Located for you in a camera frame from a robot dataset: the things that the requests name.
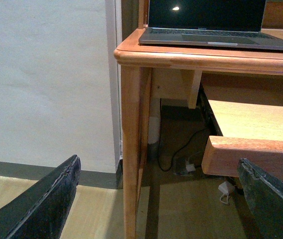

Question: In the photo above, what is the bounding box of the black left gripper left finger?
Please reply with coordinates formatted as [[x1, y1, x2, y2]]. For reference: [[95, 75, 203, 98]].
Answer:
[[0, 155, 81, 239]]

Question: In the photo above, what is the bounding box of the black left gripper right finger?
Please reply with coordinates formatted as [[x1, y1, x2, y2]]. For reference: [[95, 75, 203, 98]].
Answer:
[[237, 158, 283, 239]]

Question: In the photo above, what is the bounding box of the wooden pull-out keyboard tray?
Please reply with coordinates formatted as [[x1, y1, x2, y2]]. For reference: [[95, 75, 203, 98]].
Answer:
[[197, 83, 283, 184]]

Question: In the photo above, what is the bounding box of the white power adapter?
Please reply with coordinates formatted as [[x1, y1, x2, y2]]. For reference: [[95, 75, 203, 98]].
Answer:
[[186, 164, 196, 173]]

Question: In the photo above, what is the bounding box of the white pipe under desk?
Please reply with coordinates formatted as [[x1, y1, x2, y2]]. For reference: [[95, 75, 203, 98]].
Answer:
[[148, 98, 161, 160]]

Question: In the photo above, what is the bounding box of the wooden desk with hutch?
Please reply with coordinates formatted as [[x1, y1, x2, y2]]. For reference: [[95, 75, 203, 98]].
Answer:
[[114, 0, 283, 239]]

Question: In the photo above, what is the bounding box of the grey open laptop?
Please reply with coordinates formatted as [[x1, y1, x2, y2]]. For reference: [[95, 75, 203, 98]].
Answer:
[[139, 0, 283, 51]]

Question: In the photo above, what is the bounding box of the white plug with cable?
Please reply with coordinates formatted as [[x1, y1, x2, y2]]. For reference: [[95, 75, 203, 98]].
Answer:
[[218, 181, 235, 205]]

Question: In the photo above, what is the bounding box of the black floor cable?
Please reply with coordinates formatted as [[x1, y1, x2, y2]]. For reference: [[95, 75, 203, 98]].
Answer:
[[157, 127, 210, 172]]

